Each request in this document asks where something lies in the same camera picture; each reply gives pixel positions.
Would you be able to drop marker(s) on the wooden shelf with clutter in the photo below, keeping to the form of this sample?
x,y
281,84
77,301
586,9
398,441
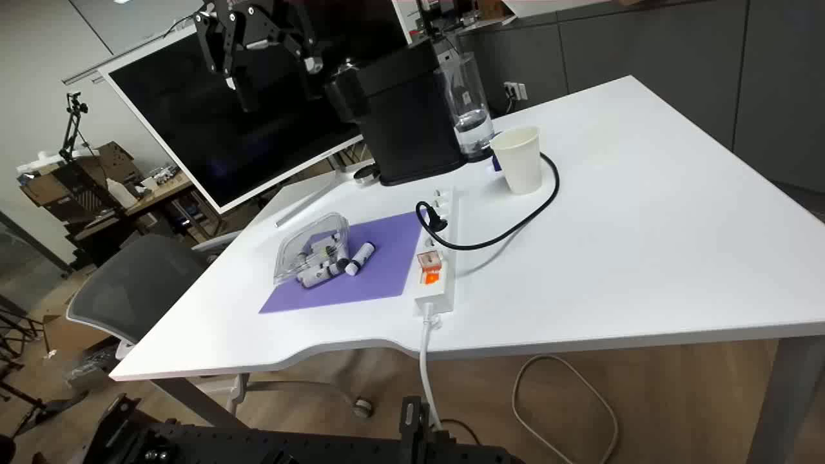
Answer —
x,y
100,199

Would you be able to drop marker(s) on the white power strip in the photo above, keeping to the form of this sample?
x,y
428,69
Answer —
x,y
431,271

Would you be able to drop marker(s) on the clear plastic container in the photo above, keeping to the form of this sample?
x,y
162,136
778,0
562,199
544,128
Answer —
x,y
312,253

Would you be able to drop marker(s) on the black coffee machine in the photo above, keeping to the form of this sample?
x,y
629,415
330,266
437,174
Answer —
x,y
403,115

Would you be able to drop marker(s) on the white framed monitor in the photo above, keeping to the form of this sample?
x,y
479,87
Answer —
x,y
242,96

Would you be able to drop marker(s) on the purple mat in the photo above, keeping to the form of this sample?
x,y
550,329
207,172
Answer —
x,y
380,276

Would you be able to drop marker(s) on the grey office chair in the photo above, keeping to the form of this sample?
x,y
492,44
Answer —
x,y
131,289

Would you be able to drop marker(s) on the white paper cup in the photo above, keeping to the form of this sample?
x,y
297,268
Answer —
x,y
515,151

